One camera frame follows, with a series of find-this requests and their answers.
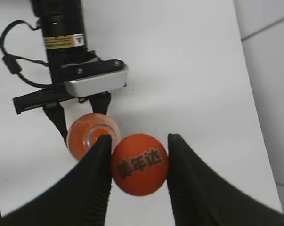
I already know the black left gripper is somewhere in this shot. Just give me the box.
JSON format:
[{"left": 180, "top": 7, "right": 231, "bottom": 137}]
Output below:
[{"left": 13, "top": 50, "right": 111, "bottom": 143}]

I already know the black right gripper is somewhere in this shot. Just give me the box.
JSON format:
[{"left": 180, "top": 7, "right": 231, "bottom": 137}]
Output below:
[{"left": 0, "top": 135, "right": 112, "bottom": 226}]

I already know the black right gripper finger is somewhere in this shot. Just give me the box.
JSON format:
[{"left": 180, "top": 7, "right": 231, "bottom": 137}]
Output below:
[{"left": 167, "top": 134, "right": 284, "bottom": 226}]

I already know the orange Mirinda soda bottle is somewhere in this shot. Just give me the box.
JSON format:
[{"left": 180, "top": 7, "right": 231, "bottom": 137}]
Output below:
[{"left": 67, "top": 113, "right": 121, "bottom": 161}]

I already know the orange bottle cap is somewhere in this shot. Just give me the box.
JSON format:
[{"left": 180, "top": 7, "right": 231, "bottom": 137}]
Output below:
[{"left": 111, "top": 134, "right": 169, "bottom": 196}]

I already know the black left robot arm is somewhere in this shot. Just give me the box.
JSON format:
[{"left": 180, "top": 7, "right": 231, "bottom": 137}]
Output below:
[{"left": 13, "top": 0, "right": 113, "bottom": 139}]

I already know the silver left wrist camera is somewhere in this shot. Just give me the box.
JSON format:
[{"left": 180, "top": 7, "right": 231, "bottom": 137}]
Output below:
[{"left": 60, "top": 59, "right": 128, "bottom": 97}]

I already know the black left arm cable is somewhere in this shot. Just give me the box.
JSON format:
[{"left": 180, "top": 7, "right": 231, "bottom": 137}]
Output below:
[{"left": 0, "top": 14, "right": 53, "bottom": 87}]

